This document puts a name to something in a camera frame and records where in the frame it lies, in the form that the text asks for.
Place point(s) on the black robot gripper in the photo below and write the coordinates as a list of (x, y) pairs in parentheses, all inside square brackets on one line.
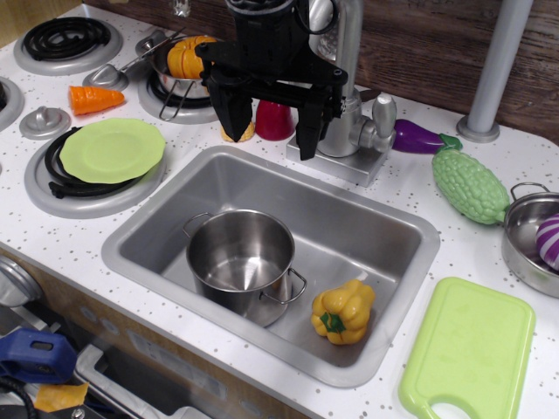
[(271, 59)]

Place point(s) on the silver toy faucet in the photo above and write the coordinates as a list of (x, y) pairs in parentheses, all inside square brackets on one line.
[(339, 154)]

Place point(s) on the yellow toy corn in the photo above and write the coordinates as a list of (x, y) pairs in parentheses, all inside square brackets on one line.
[(247, 134)]

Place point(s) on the small steel pot on burner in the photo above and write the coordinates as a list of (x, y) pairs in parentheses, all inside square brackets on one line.
[(179, 83)]

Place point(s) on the orange toy pumpkin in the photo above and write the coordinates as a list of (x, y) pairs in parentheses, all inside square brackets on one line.
[(182, 61)]

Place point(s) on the back right burner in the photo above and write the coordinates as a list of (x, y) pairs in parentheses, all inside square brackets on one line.
[(153, 94)]

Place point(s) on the purple toy eggplant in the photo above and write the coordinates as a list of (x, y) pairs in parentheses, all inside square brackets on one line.
[(411, 138)]

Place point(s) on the stainless steel pot in sink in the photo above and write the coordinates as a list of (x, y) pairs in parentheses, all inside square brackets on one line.
[(242, 259)]

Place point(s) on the silver stove knob back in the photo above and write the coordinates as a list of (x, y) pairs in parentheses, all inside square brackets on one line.
[(107, 77)]

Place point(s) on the silver stove knob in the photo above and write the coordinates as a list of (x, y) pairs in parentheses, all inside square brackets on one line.
[(45, 123), (107, 77)]

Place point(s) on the light green plastic plate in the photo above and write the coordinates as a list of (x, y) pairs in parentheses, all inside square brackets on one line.
[(112, 151)]

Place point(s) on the stainless steel sink basin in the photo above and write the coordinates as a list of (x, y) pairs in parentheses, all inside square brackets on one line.
[(338, 236)]

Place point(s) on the orange toy carrot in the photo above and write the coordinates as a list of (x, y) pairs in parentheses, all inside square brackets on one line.
[(91, 99)]

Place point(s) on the green toy bitter gourd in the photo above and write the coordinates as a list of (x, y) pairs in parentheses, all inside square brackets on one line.
[(471, 188)]

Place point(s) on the back left black burner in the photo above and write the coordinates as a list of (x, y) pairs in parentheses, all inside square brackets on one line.
[(67, 46)]

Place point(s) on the black burner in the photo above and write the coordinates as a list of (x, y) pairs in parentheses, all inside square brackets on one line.
[(67, 46), (57, 193)]

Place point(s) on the yellow toy bell pepper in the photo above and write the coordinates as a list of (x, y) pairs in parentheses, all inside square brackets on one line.
[(342, 314)]

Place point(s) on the silver stove knob front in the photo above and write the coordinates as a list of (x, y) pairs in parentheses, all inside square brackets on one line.
[(45, 123)]

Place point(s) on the front black burner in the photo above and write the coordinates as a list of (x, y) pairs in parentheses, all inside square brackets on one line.
[(57, 193)]

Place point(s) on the grey vertical pole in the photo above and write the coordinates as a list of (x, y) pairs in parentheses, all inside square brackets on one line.
[(480, 125)]

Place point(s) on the far left burner edge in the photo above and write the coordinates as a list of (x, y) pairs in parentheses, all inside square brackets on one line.
[(14, 103)]

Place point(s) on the steel pan at right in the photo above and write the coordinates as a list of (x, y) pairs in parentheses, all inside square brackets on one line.
[(532, 203)]

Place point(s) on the purple striped toy onion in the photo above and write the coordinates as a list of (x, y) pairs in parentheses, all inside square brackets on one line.
[(546, 241)]

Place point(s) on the light green cutting board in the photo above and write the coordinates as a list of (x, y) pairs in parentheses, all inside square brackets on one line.
[(471, 352)]

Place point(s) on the blue clamp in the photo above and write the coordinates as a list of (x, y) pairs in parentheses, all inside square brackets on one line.
[(37, 357)]

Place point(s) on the silver faucet handle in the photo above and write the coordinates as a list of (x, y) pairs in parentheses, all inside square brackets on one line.
[(379, 132)]

